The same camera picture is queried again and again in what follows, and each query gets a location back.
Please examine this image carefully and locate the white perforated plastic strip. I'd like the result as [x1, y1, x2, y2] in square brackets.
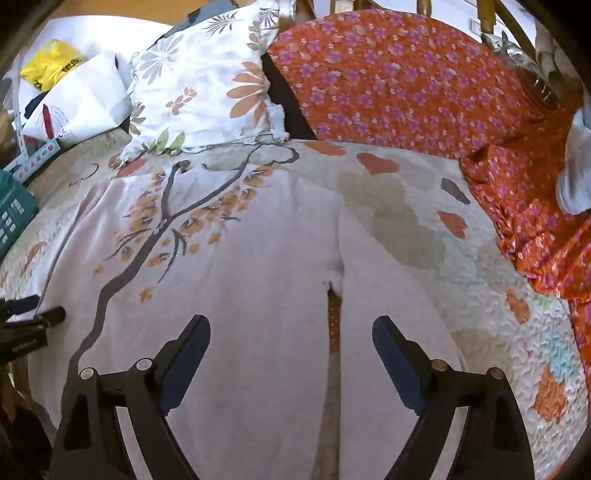
[10, 76, 29, 155]

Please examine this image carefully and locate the clear plastic bag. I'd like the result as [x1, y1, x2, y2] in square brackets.
[485, 37, 571, 112]

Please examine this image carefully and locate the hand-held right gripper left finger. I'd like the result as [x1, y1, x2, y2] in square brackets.
[48, 315, 212, 480]

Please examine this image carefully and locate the yellow plastic bag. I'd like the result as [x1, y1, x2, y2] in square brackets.
[21, 39, 89, 91]

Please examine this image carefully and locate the teal box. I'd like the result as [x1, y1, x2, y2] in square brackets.
[0, 171, 40, 259]

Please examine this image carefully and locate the quilted patchwork bedspread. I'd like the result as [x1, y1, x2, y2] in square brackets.
[0, 127, 591, 480]

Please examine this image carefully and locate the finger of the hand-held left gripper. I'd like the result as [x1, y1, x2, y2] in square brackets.
[0, 297, 40, 320]
[28, 306, 66, 326]

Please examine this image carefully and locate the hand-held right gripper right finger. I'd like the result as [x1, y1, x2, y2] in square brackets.
[372, 316, 537, 480]

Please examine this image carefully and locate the white floral pillow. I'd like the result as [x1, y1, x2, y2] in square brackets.
[108, 0, 296, 160]

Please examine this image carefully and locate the white cloth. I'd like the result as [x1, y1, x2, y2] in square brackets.
[556, 111, 591, 216]

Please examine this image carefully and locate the orange floral blanket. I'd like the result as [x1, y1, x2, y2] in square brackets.
[268, 9, 591, 384]

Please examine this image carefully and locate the strip with coloured dots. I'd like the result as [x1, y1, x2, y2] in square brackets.
[7, 138, 64, 184]

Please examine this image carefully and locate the white sweater with tree print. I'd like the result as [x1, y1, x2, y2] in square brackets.
[28, 154, 468, 480]

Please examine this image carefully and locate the white sheet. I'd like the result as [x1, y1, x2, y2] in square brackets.
[14, 16, 172, 63]

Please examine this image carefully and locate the white paper bag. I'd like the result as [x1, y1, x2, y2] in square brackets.
[18, 51, 136, 141]

